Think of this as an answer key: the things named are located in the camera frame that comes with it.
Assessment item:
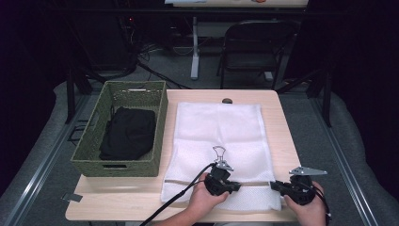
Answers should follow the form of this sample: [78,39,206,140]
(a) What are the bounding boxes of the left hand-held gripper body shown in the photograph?
[205,160,234,197]

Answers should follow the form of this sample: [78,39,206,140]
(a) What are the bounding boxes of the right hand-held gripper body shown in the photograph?
[286,166,328,206]

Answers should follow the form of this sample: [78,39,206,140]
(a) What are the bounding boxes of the white mesh laundry bag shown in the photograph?
[160,101,282,212]

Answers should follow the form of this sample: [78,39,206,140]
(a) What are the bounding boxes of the black garment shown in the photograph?
[99,106,157,161]

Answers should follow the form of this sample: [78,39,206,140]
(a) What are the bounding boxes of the green woven basket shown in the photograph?
[71,80,169,178]

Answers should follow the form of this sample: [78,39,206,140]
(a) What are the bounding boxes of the person's left hand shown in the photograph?
[187,172,230,218]

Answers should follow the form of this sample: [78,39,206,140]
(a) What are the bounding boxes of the person's right hand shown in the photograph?
[283,181,327,226]

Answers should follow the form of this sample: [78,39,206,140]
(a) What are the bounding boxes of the black metal stand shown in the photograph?
[276,64,333,128]
[65,65,106,124]

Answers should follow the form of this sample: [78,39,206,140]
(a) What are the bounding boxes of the white desk leg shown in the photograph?
[190,16,201,81]

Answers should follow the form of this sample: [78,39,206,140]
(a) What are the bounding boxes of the silver metal table clip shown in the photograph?
[61,192,84,203]

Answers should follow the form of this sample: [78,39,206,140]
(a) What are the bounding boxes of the black folding chair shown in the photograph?
[215,19,298,90]

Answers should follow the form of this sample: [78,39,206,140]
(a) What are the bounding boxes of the light background desk top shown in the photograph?
[164,0,310,8]

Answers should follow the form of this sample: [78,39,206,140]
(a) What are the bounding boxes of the right hand-held gripper cable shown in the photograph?
[313,187,332,225]

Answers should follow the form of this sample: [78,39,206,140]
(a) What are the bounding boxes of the hand-held gripper cable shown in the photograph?
[139,162,217,226]
[313,187,332,225]

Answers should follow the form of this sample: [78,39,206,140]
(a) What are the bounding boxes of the left hand-held gripper cable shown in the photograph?
[139,162,217,226]

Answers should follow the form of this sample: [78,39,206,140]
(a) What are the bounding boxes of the aluminium floor rail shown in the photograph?
[3,93,92,226]
[309,93,379,226]

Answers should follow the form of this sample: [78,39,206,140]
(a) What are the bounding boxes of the black floor cables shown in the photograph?
[119,15,192,90]

